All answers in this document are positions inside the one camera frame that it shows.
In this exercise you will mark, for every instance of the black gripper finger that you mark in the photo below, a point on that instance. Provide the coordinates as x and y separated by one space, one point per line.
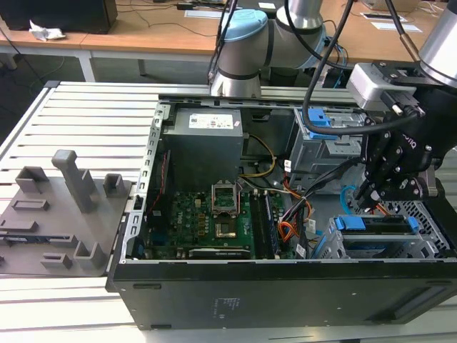
373 157
396 186

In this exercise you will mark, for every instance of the hard disk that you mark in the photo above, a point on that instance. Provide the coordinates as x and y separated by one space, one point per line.
385 222

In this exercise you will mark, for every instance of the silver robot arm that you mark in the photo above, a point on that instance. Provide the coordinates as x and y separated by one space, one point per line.
242 53

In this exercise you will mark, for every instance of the metal disk bay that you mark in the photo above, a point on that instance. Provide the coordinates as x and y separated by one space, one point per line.
432 228

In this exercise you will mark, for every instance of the metal optical drive cage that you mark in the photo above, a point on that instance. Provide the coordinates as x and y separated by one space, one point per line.
314 157

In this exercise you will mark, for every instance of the blue plastic drive latch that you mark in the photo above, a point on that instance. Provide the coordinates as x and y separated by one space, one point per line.
317 121

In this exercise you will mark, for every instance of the white paper sheet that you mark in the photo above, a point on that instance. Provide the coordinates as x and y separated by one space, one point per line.
394 26
205 13
382 16

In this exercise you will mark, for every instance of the RAM stick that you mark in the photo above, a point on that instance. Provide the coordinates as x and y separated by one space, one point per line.
46 238
271 225

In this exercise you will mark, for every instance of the black PC case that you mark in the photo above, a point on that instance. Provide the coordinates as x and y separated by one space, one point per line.
285 293

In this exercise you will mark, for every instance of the CPU socket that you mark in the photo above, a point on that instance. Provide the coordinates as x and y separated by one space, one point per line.
226 229

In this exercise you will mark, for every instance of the grey power supply unit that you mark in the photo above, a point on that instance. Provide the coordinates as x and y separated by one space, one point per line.
203 153

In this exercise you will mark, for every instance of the black graphics card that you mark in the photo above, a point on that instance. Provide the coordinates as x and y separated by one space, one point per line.
218 253

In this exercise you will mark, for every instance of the green motherboard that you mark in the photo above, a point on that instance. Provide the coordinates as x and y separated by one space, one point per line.
185 218

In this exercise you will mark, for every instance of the wooden desk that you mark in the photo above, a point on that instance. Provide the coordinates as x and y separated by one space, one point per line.
143 32

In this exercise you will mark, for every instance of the grey parts rack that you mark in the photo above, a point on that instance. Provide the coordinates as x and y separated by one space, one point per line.
53 221

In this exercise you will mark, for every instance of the black box on desk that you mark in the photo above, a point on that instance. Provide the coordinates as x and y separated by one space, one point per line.
57 14

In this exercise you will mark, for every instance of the crumpled white paper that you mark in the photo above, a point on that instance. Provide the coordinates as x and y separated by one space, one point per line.
46 33

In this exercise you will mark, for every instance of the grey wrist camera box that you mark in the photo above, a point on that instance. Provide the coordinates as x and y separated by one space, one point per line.
367 85

